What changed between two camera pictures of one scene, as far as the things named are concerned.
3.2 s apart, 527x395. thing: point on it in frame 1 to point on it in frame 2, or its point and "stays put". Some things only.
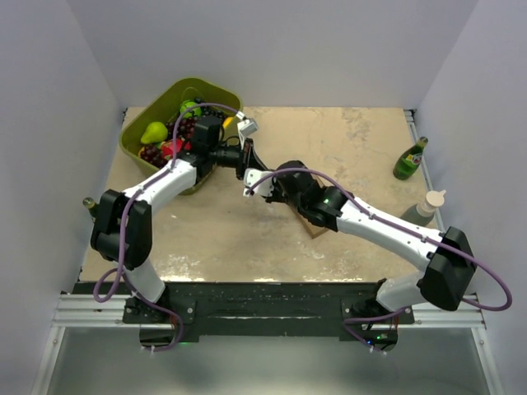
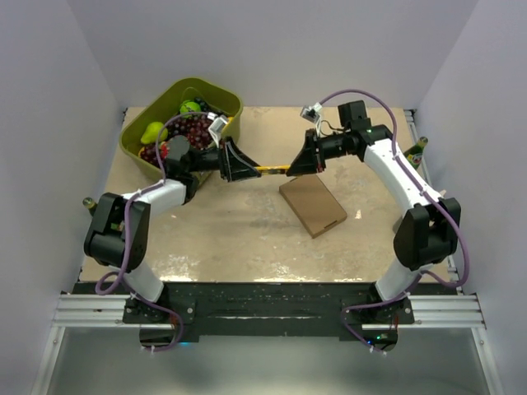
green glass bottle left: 90,203 stays put
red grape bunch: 185,129 stays put
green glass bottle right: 409,160 stays put
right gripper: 274,197 to 309,160
